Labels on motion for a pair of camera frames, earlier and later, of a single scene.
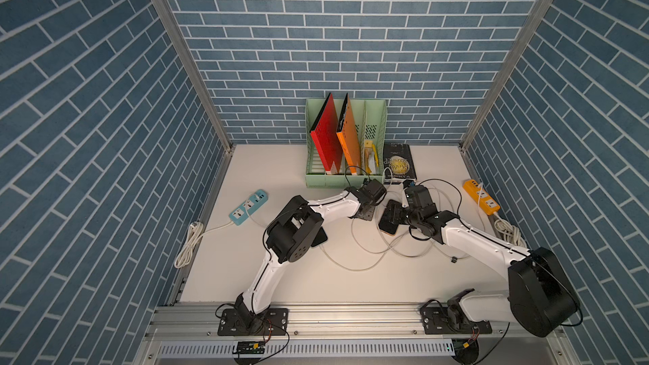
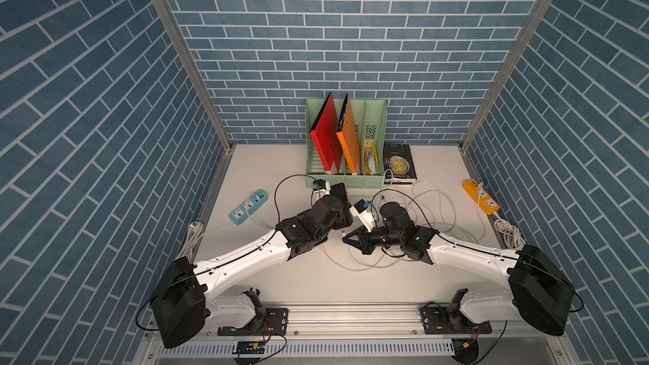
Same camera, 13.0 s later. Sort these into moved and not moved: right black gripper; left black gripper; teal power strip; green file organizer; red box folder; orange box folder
Moved: left black gripper; right black gripper
Not moved: green file organizer; teal power strip; red box folder; orange box folder
